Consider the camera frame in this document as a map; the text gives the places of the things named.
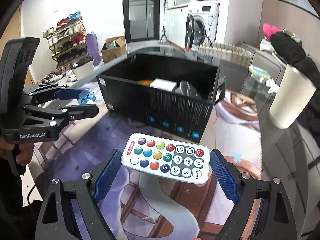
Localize white remote colourful buttons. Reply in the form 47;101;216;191
121;133;210;185

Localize person left hand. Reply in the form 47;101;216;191
0;142;35;168

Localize white sneaker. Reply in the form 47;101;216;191
66;69;77;82

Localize cream trash bin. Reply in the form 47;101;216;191
73;61;94;81

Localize anime desk mat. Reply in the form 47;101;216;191
31;88;261;239

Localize wooden shoe rack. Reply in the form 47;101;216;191
42;11;89;72

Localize purple rolled mat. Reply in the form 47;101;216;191
86;32;101;67

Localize cardboard box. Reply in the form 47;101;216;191
101;36;127;63

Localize black organizer box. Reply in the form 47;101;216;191
97;53;225;142

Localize white small box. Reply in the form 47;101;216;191
150;79;177;92

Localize cream white cup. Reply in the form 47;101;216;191
269;64;316;129

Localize floor mop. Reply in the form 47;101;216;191
159;0;170;44

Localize green sponge pack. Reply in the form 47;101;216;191
248;65;271;83

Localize black framed glass door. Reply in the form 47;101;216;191
123;0;160;43

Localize grey storage box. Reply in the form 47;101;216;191
239;41;285;85

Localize woven wicker basket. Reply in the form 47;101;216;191
198;43;253;68

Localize white washing machine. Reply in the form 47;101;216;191
185;0;220;50

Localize pink plush item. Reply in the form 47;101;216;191
262;23;283;40

